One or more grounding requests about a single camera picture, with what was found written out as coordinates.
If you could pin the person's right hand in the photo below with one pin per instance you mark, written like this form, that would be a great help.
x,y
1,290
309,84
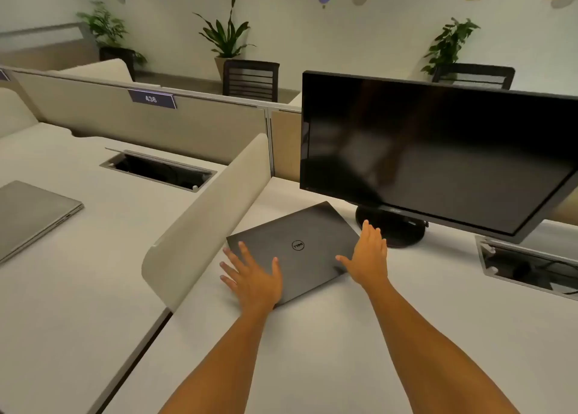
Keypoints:
x,y
370,264

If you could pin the person's left hand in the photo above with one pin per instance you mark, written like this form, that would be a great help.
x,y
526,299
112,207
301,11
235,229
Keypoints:
x,y
256,287

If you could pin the person's left thumb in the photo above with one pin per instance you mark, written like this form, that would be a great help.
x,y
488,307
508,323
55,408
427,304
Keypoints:
x,y
277,274

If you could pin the person's left little finger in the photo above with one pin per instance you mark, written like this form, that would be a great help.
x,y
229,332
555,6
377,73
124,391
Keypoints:
x,y
228,283

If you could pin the person's right thumb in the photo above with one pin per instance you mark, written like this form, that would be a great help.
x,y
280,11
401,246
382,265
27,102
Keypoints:
x,y
345,261

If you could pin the person's left middle finger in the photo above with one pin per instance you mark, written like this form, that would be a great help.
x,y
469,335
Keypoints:
x,y
233,260

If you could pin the black laptop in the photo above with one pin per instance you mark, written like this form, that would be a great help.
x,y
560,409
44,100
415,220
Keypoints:
x,y
307,246

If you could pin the person's left forearm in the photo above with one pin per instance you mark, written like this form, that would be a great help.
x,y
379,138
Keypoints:
x,y
225,364

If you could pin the person's right forearm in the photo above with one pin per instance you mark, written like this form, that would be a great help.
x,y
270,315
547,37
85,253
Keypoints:
x,y
429,355

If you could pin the curved cream desk divider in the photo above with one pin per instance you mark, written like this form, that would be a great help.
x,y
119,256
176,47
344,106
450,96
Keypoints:
x,y
13,111
207,228
97,70

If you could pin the brown partition panel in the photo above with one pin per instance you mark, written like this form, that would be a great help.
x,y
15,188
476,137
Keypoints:
x,y
285,145

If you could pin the black computer monitor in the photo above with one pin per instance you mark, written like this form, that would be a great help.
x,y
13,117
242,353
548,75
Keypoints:
x,y
429,156

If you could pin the blue desk number sign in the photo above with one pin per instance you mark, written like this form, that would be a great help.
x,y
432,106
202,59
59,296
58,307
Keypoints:
x,y
152,99

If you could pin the black slatted office chair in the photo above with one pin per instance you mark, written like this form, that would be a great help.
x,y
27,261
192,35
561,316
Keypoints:
x,y
250,80

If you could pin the grey desk partition panel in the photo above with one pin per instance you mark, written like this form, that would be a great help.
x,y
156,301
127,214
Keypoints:
x,y
104,120

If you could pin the silver closed laptop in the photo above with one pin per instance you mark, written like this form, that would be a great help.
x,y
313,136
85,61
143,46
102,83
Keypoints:
x,y
31,215

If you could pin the black mesh office chair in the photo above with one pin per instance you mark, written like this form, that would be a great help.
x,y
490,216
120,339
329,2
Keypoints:
x,y
474,76

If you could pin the long-leaf plant in beige pot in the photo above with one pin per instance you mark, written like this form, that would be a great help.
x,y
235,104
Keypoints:
x,y
225,34

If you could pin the small-leaf green potted plant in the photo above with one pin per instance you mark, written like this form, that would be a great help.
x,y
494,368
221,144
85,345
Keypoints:
x,y
449,43

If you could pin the bushy plant in black pot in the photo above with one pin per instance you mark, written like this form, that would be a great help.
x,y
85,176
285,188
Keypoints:
x,y
106,28

